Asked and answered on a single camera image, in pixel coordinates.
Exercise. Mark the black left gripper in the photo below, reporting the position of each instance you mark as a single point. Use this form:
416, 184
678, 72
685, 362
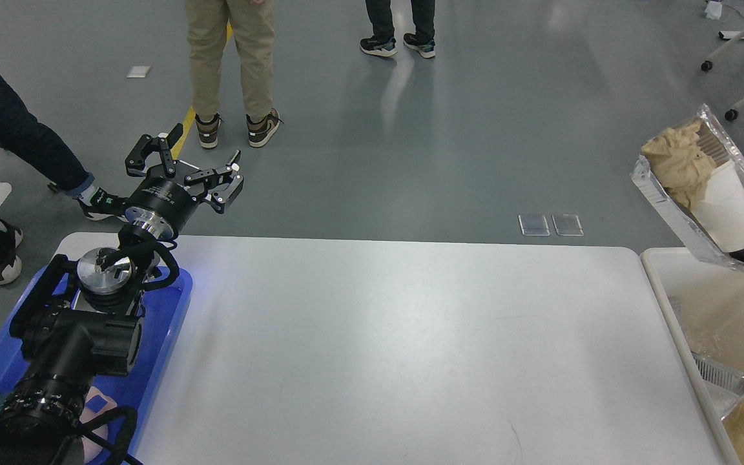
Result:
164, 201

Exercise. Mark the aluminium foil tray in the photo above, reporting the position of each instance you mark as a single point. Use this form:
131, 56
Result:
677, 217

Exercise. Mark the white paper cup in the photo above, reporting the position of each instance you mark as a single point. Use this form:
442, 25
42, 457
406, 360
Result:
719, 198

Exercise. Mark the brown paper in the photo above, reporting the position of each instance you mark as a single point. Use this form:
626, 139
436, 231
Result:
679, 164

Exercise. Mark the pink mug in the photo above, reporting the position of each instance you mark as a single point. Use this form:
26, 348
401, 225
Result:
96, 403

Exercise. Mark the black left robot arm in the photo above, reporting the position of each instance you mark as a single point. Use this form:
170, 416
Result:
84, 318

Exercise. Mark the white plastic bin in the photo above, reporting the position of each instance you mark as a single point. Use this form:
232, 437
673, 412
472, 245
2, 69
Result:
703, 305

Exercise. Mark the foil tray inside bin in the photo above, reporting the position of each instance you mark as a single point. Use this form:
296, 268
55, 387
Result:
725, 385

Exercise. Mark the blue plastic tray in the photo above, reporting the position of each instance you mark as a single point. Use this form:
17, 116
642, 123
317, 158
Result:
164, 314

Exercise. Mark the black and white sneaker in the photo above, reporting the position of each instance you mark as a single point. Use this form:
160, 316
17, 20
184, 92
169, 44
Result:
10, 264

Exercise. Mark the right floor outlet plate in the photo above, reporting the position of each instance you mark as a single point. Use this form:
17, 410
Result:
567, 224

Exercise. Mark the floor outlet plate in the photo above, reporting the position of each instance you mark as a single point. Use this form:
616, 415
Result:
567, 224
534, 225

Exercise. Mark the person in dark jeans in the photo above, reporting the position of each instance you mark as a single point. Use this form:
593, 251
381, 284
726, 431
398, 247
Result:
35, 143

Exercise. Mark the left floor outlet plate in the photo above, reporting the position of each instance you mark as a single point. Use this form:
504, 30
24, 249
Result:
534, 225

